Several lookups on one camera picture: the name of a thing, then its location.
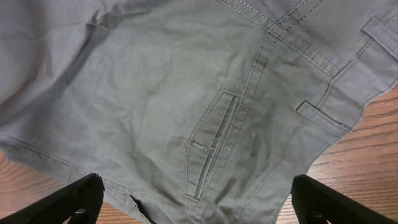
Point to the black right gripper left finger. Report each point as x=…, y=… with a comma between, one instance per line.
x=79, y=202

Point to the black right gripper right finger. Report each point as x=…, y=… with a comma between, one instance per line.
x=316, y=203

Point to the grey shorts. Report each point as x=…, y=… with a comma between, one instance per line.
x=191, y=111

